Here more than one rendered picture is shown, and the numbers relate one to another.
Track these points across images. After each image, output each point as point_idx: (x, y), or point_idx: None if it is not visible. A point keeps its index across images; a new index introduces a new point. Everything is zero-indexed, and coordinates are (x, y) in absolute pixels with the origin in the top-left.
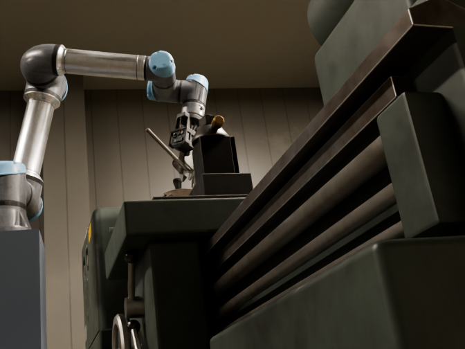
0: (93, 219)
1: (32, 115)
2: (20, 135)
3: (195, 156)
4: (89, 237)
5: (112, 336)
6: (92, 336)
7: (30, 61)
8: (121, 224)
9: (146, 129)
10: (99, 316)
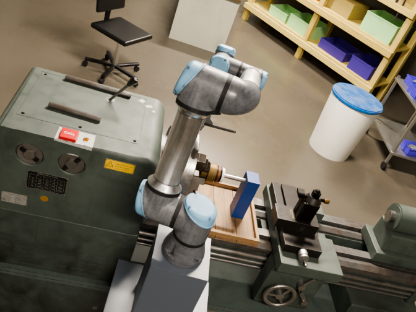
0: (153, 173)
1: (197, 135)
2: (185, 155)
3: (307, 208)
4: (115, 168)
5: (273, 288)
6: (79, 221)
7: (246, 112)
8: (334, 278)
9: (234, 132)
10: (136, 228)
